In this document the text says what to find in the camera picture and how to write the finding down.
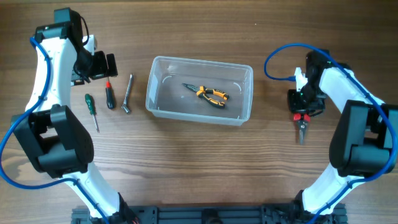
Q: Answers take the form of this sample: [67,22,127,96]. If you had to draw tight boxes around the red handle wire stripper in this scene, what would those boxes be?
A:
[293,113,310,145]

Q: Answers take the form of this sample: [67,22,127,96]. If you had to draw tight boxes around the orange black needle-nose pliers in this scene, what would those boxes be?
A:
[182,83,229,109]

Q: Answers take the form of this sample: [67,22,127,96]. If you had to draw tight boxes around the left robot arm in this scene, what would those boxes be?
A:
[7,8,140,223]

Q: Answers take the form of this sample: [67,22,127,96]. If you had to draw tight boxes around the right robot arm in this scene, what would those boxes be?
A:
[287,50,397,222]

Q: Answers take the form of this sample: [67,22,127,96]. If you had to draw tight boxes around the clear plastic container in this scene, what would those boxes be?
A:
[146,56,254,126]

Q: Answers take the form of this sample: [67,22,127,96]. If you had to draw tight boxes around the black red screwdriver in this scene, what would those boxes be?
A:
[105,79,116,110]

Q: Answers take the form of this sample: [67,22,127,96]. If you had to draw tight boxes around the silver socket wrench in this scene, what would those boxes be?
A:
[121,73,134,114]

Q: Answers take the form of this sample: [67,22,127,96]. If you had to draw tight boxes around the green handle screwdriver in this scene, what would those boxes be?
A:
[85,94,100,133]

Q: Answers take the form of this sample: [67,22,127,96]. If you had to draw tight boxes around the right blue cable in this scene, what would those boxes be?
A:
[264,42,398,224]

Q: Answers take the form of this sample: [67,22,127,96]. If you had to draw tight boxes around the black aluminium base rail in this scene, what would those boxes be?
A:
[71,203,348,224]

